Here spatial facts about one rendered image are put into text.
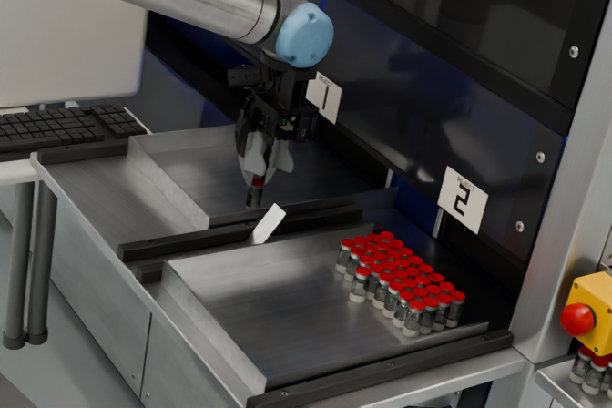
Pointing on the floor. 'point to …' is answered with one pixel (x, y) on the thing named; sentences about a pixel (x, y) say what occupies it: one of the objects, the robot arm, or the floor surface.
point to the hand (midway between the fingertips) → (255, 174)
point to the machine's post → (565, 236)
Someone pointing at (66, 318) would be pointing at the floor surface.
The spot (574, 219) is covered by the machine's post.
